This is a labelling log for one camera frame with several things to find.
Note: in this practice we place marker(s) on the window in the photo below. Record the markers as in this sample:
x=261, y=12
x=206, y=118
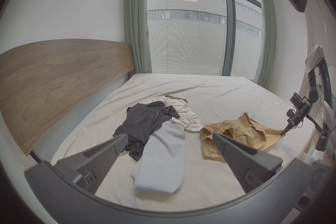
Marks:
x=189, y=41

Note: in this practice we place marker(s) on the bed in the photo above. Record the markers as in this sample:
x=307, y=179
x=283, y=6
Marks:
x=215, y=97

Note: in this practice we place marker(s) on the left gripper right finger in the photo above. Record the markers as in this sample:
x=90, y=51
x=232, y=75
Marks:
x=244, y=162

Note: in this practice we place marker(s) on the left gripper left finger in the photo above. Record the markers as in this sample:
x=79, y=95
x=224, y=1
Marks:
x=97, y=162

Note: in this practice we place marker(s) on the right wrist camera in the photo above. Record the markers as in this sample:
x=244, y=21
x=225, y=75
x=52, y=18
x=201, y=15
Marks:
x=290, y=113

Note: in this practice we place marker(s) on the olive green garment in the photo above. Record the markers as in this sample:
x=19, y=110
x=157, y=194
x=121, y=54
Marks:
x=176, y=98

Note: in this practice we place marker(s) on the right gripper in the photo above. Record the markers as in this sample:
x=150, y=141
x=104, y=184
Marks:
x=296, y=120

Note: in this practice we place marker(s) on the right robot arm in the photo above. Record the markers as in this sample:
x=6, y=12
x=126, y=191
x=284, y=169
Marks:
x=324, y=86

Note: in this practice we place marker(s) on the black T-shirt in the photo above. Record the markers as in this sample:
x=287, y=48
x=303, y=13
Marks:
x=144, y=120

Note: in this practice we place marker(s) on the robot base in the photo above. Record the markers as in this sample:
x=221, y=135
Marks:
x=319, y=178

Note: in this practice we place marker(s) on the white garment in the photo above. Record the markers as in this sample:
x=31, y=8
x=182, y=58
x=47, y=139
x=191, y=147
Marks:
x=183, y=116

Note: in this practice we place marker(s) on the tan shorts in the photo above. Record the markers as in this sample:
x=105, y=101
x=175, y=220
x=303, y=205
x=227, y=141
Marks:
x=252, y=133

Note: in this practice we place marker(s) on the pale blue garment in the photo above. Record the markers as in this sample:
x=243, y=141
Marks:
x=162, y=160

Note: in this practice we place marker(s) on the grey-green curtain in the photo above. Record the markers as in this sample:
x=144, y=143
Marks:
x=136, y=7
x=267, y=34

